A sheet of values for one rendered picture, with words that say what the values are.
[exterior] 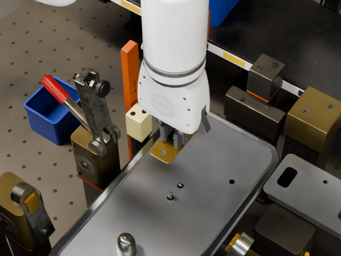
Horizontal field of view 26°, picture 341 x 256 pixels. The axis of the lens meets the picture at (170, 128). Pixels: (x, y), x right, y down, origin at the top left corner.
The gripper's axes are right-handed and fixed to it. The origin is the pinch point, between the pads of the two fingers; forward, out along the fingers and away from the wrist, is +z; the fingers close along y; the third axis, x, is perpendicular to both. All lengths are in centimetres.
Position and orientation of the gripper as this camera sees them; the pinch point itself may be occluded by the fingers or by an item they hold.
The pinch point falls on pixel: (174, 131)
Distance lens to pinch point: 112.9
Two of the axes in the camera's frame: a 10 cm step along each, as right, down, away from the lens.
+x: 5.8, -6.6, 4.8
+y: 8.2, 4.6, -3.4
